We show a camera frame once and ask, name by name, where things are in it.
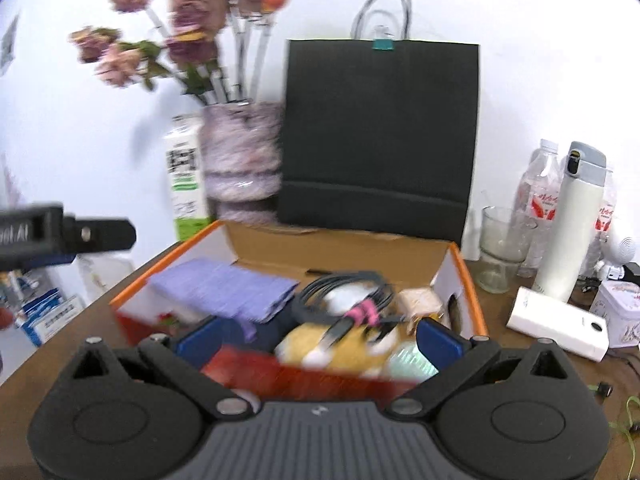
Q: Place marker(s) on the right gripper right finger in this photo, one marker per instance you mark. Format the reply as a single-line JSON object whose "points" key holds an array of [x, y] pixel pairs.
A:
{"points": [[461, 364]]}

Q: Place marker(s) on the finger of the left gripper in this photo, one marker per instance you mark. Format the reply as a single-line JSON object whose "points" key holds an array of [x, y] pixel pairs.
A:
{"points": [[104, 235]]}

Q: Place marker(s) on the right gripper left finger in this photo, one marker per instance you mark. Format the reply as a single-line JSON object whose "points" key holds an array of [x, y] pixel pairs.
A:
{"points": [[178, 360]]}

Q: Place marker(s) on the blue white paper boxes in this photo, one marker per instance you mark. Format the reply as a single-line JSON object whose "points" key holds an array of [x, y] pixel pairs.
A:
{"points": [[43, 317]]}

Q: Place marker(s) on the beige small packet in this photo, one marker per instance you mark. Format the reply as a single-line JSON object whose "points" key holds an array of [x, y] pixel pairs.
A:
{"points": [[418, 303]]}

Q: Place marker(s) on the white power bank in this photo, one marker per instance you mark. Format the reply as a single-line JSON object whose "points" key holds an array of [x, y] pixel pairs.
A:
{"points": [[573, 329]]}

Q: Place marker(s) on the yellow plush toy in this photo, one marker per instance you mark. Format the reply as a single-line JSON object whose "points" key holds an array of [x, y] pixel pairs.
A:
{"points": [[361, 352]]}

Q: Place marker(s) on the purple knitted pouch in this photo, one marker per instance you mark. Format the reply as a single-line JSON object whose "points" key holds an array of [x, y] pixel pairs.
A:
{"points": [[224, 289]]}

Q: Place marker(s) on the clear glass cup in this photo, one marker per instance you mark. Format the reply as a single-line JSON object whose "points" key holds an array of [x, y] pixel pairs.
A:
{"points": [[505, 239]]}

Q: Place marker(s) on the white thermos bottle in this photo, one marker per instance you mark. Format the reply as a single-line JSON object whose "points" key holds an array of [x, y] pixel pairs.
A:
{"points": [[572, 229]]}

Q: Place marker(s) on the fresh milk carton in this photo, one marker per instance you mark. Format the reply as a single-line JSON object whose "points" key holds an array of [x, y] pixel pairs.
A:
{"points": [[184, 164]]}

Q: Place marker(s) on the white tin box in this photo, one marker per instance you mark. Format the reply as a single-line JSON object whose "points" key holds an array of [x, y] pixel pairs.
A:
{"points": [[618, 303]]}

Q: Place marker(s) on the plastic water bottle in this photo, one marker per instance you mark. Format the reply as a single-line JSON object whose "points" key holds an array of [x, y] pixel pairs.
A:
{"points": [[536, 199], [601, 227]]}

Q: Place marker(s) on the purple textured vase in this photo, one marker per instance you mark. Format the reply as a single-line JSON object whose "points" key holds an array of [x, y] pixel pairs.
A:
{"points": [[242, 160]]}

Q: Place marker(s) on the black paper bag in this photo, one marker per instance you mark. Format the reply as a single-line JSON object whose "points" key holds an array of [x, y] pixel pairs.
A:
{"points": [[380, 140]]}

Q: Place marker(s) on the dried rose bouquet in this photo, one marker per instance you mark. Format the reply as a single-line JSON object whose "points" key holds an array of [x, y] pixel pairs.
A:
{"points": [[214, 48]]}

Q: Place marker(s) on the teal binder clip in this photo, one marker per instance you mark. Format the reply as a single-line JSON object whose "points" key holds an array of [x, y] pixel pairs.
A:
{"points": [[383, 44]]}

